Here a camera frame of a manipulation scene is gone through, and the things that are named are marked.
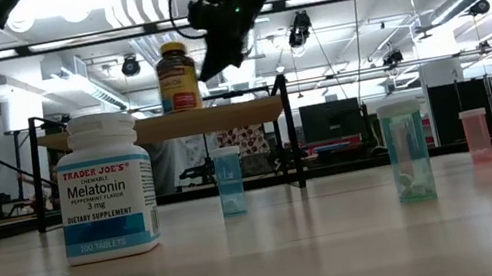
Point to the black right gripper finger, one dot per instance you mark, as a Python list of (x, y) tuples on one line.
[(213, 55), (236, 47)]

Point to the amber fish oil bottle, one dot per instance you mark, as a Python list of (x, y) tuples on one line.
[(178, 84)]

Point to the blue pill vial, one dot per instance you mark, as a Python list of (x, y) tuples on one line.
[(230, 181)]

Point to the white melatonin bottle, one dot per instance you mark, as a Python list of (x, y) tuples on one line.
[(107, 198)]

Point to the teal pill vial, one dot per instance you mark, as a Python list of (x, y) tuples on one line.
[(406, 155)]

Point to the pink pill vial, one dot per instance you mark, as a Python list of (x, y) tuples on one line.
[(477, 138)]

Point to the black ceiling spotlight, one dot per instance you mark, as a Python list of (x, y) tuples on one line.
[(130, 66), (479, 7), (392, 57), (299, 29)]

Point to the white red patterned cloth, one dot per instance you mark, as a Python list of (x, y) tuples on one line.
[(246, 140)]

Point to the grey hanging cloth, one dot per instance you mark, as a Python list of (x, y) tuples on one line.
[(169, 164)]

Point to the black background machine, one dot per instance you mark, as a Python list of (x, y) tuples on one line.
[(198, 171)]

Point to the black monitor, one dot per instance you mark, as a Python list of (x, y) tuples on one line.
[(331, 120)]

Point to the black partition panel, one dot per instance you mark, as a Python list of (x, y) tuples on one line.
[(447, 112)]

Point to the wooden shelf with black frame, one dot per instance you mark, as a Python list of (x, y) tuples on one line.
[(173, 126)]

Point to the black aluminium table frame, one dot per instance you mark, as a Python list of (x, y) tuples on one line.
[(382, 162)]

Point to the overhead light bar frame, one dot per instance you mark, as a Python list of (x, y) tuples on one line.
[(22, 51)]

